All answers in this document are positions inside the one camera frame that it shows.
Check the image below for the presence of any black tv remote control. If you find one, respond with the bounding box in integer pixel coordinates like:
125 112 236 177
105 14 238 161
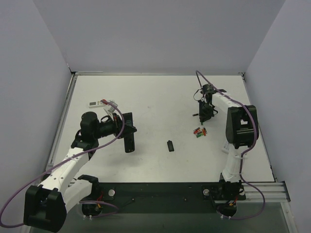
123 112 136 153

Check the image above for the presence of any black battery cover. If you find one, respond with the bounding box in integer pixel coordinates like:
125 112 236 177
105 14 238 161
167 140 174 152

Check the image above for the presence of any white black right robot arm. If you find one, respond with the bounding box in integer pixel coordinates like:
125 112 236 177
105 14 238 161
197 84 259 195

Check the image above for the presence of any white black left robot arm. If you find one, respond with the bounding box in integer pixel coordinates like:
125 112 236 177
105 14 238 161
23 112 137 233

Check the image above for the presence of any long white remote control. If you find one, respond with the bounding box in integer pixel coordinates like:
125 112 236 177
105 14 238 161
88 100 118 108

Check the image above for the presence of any small white remote right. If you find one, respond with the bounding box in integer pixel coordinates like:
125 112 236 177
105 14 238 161
221 140 230 154

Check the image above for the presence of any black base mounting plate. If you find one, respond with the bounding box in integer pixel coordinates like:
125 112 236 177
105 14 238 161
82 182 246 216

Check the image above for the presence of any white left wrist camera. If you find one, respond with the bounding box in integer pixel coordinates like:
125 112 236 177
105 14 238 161
101 100 118 118

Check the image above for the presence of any aluminium frame rail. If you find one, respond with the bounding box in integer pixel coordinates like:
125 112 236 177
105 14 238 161
243 182 291 203

